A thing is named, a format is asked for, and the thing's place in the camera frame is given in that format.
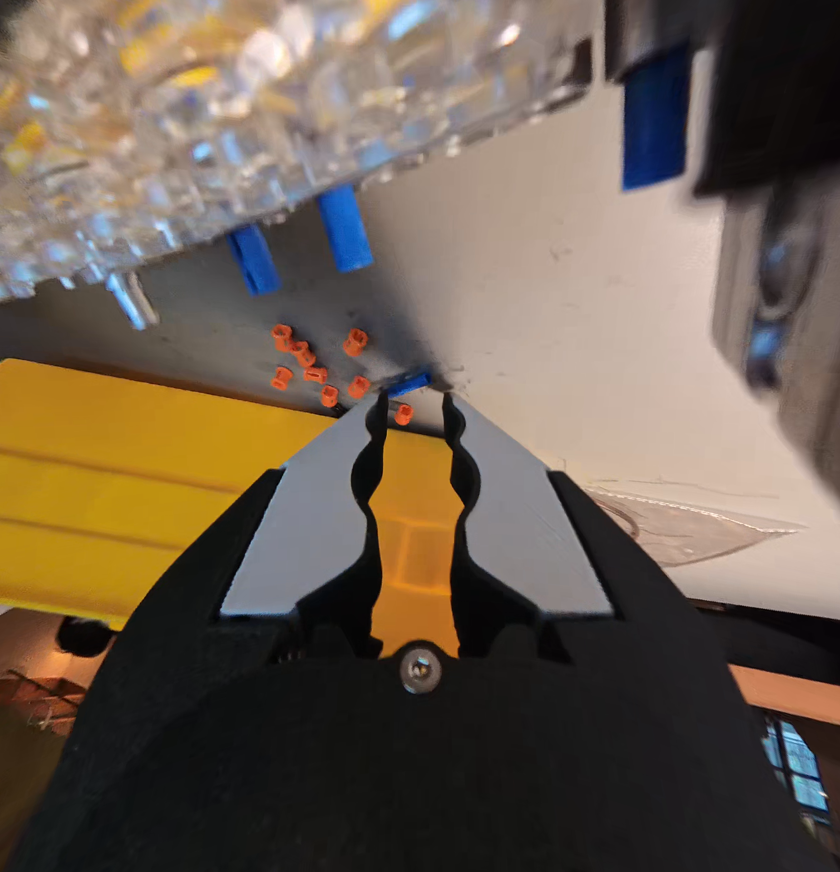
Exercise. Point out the cluster of orange bushes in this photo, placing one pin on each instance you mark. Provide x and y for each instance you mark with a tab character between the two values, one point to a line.
318	371

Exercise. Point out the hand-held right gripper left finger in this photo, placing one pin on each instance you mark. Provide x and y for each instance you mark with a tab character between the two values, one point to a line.
291	538

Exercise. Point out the toy brick engine model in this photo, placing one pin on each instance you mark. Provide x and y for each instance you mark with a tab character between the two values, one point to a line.
189	123

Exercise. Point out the yellow plastic bin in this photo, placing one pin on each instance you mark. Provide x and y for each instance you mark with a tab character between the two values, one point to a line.
93	477

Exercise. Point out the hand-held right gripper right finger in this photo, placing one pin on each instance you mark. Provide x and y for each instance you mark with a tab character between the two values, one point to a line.
536	538

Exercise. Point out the wooden side table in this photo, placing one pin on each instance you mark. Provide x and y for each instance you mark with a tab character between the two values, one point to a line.
802	692

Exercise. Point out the single blue pin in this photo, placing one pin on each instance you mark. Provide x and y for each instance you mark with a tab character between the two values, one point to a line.
411	384

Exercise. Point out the clear plastic bag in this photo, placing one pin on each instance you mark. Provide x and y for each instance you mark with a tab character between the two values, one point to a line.
693	525

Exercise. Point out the grey desk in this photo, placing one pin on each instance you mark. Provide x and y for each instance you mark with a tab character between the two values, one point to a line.
570	314

